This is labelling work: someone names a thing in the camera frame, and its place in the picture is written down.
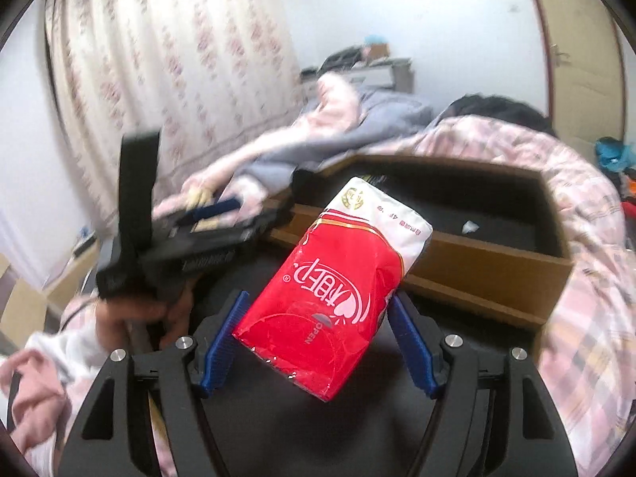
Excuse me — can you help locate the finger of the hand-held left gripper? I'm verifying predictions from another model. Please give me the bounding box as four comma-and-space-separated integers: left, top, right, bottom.
171, 198, 245, 227
199, 204, 294, 254

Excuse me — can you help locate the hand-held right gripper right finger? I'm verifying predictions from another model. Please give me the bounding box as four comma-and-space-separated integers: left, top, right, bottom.
390, 291, 580, 477

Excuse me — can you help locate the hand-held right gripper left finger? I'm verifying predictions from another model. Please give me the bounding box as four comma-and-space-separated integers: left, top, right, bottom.
57, 291, 250, 477

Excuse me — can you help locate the yellow fluffy towel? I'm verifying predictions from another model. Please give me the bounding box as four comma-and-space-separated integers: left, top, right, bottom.
184, 186, 214, 207

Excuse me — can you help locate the red and white tissue pack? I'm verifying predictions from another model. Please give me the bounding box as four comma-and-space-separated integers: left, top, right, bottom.
233, 176, 433, 402

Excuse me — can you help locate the brown cardboard box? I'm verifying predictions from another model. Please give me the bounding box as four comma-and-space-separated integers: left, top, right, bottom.
268, 154, 574, 331

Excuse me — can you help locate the person's left hand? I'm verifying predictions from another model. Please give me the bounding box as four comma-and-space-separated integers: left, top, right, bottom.
94, 288, 200, 353

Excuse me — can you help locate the low wooden cabinet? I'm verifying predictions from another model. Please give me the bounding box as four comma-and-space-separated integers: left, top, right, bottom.
45, 238, 103, 309

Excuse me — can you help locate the pink fleece blanket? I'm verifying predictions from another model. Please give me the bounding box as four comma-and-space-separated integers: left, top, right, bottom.
154, 72, 368, 219

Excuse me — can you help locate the pink floral curtain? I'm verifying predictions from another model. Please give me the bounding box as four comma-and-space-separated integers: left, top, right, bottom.
45, 0, 309, 219

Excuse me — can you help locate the grey quilt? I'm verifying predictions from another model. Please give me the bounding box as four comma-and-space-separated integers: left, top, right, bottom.
233, 87, 438, 190

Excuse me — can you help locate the pink plaid quilt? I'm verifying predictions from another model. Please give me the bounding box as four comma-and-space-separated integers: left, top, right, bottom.
368, 114, 629, 477

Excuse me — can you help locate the white and grey nightstand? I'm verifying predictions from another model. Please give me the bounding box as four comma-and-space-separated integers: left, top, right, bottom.
301, 54, 415, 95

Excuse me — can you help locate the black jacket on bed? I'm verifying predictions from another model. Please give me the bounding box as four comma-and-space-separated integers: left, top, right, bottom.
442, 93, 557, 137

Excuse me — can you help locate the cream door with red frame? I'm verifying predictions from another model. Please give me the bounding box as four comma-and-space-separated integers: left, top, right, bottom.
522, 0, 629, 152

